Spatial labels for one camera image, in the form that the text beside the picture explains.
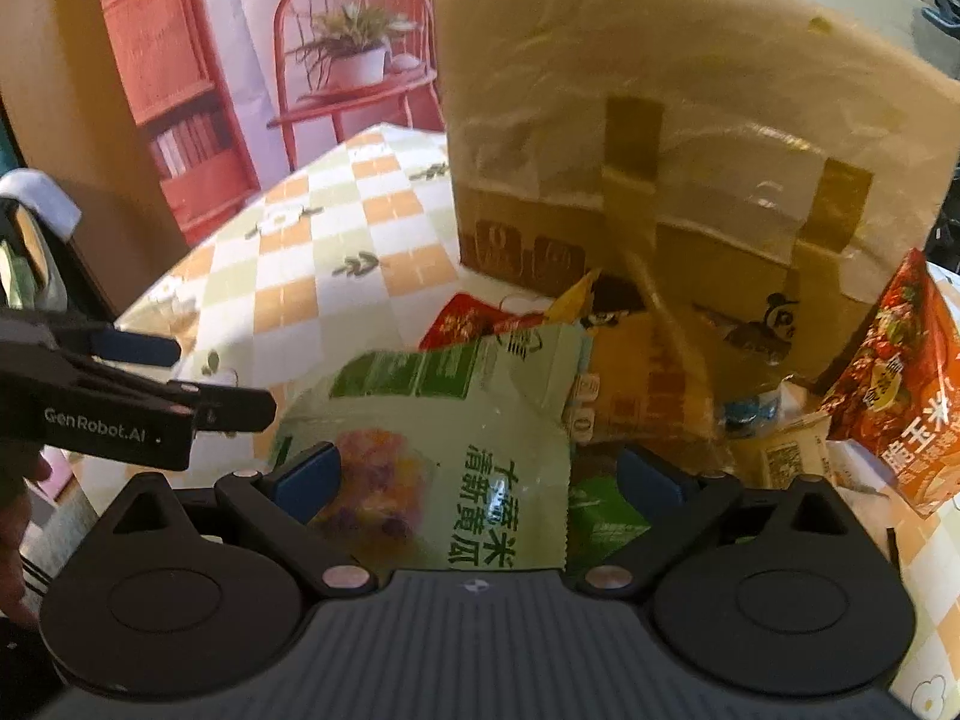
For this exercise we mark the person's left hand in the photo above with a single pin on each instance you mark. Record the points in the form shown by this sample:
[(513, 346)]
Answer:
[(15, 540)]

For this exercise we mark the light green snack packet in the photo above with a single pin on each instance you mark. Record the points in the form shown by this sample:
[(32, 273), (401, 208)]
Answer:
[(465, 405)]

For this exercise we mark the checkered floral tablecloth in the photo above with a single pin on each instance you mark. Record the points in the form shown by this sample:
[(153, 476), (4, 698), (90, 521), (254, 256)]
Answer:
[(337, 225)]

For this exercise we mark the plastic-lined cardboard box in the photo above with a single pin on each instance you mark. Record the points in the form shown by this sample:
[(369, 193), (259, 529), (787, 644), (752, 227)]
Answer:
[(675, 90)]

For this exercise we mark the yellow snack packet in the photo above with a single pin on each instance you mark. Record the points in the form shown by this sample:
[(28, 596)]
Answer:
[(630, 379)]

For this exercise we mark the white snack packet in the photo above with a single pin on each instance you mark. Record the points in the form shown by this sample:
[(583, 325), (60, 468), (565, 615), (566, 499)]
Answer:
[(787, 457)]

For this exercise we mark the bright green snack packet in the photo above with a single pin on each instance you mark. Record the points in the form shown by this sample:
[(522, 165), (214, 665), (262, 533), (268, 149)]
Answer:
[(600, 519)]

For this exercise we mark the red snack packet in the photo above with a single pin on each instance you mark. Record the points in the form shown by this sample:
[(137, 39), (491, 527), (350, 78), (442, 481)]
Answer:
[(457, 322)]

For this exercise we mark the red-orange snack bag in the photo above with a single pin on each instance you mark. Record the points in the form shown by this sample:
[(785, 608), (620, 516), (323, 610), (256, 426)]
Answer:
[(900, 390)]

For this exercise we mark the printed room backdrop cloth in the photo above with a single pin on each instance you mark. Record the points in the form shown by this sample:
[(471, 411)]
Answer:
[(225, 52)]

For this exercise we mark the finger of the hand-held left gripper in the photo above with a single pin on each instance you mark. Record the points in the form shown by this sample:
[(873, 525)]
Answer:
[(146, 349), (236, 409)]

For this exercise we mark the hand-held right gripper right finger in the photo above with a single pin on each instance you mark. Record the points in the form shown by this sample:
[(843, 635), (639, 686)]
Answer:
[(649, 478)]

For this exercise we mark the small blue snack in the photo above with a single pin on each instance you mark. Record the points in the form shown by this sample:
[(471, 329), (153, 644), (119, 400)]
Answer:
[(750, 412)]

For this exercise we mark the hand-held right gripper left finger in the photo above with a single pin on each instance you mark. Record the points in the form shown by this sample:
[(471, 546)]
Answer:
[(307, 481)]

